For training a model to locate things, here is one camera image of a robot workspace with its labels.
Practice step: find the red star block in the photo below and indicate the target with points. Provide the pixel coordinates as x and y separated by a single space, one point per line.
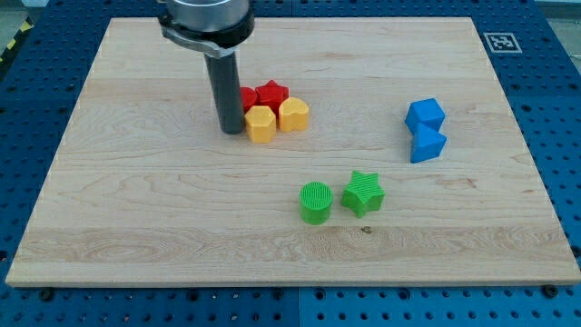
272 95

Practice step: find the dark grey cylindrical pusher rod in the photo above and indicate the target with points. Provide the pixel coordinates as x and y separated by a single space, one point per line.
225 83

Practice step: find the white fiducial marker tag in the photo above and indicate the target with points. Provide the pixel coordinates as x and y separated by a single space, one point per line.
502 43

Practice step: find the wooden board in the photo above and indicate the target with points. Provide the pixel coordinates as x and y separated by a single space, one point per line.
145 190

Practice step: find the red round block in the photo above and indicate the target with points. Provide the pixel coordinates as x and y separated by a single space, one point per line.
249 98

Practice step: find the green star block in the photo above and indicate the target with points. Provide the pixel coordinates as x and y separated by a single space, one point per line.
363 193

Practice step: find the blue cube block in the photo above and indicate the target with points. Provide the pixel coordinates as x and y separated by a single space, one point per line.
427 112

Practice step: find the green cylinder block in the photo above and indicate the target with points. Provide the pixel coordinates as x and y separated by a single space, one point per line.
315 202

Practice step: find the blue triangular block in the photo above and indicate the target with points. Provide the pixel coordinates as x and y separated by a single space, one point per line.
426 144

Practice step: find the yellow hexagon block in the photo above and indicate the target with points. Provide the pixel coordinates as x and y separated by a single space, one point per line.
260 124

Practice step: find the yellow heart block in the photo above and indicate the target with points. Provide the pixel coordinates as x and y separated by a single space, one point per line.
294 115

